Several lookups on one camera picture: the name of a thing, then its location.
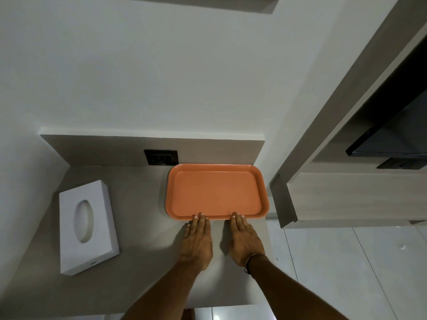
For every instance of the light wooden cabinet unit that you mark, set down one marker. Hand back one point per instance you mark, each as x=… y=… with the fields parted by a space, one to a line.
x=333 y=193

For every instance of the black wall socket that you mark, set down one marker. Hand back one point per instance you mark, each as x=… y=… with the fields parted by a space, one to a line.
x=161 y=158

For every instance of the black flat television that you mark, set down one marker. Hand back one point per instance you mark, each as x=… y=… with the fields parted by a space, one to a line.
x=397 y=133

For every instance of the white tissue box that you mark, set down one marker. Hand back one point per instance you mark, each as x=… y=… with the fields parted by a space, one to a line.
x=96 y=229

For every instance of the person's left forearm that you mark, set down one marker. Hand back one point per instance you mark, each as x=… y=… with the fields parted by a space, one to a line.
x=166 y=293

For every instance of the person's right fingers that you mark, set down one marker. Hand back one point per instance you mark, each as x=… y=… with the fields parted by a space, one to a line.
x=239 y=223

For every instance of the person's left hand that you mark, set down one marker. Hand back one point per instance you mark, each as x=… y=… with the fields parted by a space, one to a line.
x=196 y=244

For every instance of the dark thread wristband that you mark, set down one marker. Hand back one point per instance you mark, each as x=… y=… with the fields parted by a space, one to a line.
x=249 y=260

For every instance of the orange plastic tray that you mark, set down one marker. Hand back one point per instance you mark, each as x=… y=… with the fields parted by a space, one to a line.
x=215 y=191

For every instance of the person's right hand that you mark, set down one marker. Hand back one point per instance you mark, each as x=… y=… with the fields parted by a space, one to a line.
x=245 y=243

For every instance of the person's right forearm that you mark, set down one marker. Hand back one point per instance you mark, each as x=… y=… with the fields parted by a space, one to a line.
x=293 y=293

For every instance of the person's left little finger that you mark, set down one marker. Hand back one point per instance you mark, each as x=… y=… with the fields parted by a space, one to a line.
x=188 y=228

